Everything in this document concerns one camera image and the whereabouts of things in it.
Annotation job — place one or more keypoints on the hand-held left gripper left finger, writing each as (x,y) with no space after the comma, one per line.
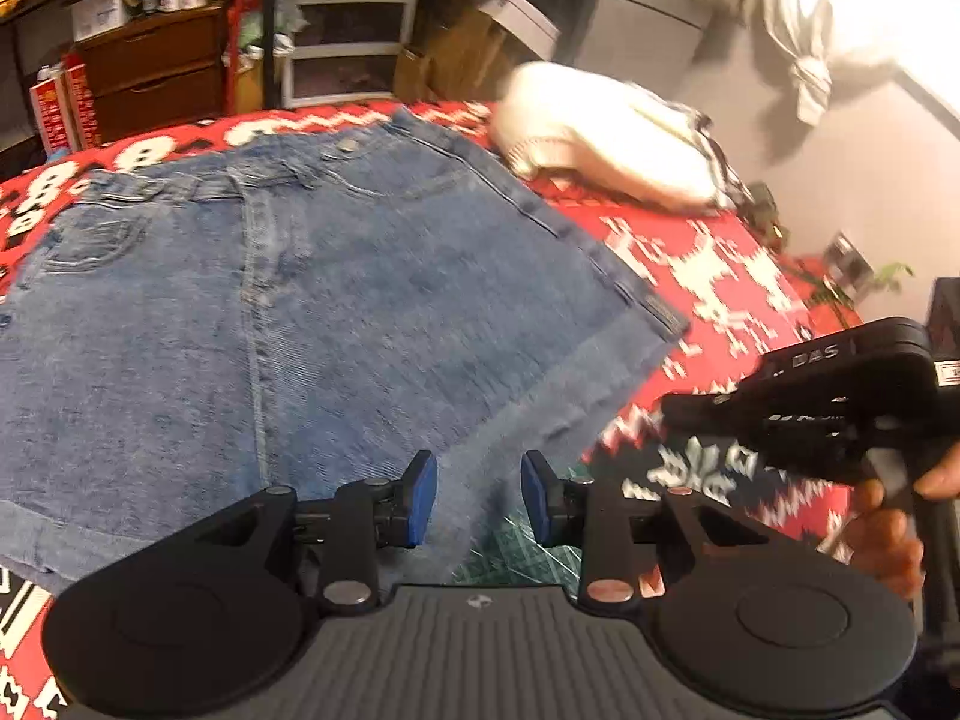
(424,499)

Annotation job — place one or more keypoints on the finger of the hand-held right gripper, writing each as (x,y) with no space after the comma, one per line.
(720,416)

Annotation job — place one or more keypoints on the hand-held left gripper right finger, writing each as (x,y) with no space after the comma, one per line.
(534,499)

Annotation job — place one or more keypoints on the blue denim shorts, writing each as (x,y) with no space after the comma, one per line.
(337,300)

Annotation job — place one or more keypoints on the person's right hand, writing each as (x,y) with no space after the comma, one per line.
(889,547)

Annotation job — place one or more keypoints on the green cutting mat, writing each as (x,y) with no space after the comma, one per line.
(517,547)

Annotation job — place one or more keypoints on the green plant sprig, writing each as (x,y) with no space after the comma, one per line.
(885,277)

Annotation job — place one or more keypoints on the red patterned blanket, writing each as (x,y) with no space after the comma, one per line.
(720,277)

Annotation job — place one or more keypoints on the dark green gift box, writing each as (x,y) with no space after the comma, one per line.
(765,202)

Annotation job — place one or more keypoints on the white knit sweater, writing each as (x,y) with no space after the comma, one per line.
(592,135)

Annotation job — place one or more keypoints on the white curtain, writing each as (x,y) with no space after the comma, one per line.
(847,15)

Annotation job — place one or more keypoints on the white shoe box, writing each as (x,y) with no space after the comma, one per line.
(517,22)

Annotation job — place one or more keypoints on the leaning brown cardboard sheets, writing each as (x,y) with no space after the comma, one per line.
(450,45)

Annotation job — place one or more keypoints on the white plastic drawer unit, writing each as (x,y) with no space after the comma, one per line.
(352,49)

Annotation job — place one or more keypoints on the brown wooden drawer cabinet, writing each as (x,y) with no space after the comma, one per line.
(150,90)

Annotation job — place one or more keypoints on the white plastic bag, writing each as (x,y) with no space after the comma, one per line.
(274,30)

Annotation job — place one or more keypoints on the red printed carton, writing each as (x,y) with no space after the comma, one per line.
(49,116)
(82,101)

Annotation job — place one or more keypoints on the white cardboard box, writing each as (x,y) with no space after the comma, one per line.
(101,15)

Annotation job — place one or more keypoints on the wall power outlet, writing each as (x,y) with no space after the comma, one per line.
(847,259)

